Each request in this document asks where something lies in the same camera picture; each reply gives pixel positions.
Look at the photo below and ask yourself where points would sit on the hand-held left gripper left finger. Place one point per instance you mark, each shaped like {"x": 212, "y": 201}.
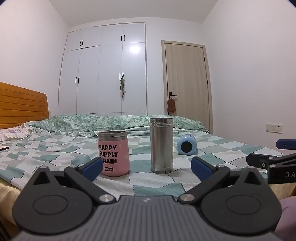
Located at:
{"x": 93, "y": 168}

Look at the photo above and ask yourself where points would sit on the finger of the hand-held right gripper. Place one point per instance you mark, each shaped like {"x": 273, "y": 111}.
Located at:
{"x": 285, "y": 144}
{"x": 256, "y": 161}

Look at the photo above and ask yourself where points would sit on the light wooden door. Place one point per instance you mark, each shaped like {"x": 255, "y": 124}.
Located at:
{"x": 186, "y": 88}

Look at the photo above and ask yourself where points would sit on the white wall socket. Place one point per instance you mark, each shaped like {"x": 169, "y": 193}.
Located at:
{"x": 273, "y": 128}

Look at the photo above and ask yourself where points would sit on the blue cup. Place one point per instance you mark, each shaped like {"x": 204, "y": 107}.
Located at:
{"x": 186, "y": 144}

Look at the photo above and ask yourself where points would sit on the pink printed cup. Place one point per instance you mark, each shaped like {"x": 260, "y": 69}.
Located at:
{"x": 113, "y": 154}

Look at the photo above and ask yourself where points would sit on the checkered bed sheet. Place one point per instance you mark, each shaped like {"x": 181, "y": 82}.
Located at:
{"x": 53, "y": 150}

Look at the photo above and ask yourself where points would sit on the dark flat phone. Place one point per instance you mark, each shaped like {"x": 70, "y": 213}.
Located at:
{"x": 3, "y": 148}

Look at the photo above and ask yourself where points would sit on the wooden headboard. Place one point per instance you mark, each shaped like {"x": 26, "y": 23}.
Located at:
{"x": 22, "y": 106}

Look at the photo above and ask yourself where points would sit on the green floral quilt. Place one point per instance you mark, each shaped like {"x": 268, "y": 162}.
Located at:
{"x": 104, "y": 121}

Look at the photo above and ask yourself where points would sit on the yellow mattress cover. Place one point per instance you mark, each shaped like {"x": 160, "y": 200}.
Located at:
{"x": 8, "y": 199}

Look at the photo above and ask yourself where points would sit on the green hanging ornament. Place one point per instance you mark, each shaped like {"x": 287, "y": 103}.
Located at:
{"x": 122, "y": 84}

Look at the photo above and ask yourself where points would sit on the tall stainless steel cup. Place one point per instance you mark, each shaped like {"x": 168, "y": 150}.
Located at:
{"x": 161, "y": 144}

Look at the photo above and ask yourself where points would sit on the white wardrobe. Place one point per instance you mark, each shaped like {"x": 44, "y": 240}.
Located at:
{"x": 101, "y": 69}

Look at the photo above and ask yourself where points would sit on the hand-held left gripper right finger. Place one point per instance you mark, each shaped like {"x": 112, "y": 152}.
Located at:
{"x": 200, "y": 168}

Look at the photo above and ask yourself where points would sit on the ruffled floral pillow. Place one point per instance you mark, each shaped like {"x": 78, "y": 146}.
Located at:
{"x": 12, "y": 132}

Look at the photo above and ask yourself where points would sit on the brown hanging pouch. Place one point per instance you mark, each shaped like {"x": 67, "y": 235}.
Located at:
{"x": 171, "y": 105}

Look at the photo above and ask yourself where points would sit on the person's pink clothing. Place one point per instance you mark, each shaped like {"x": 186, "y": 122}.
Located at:
{"x": 289, "y": 215}

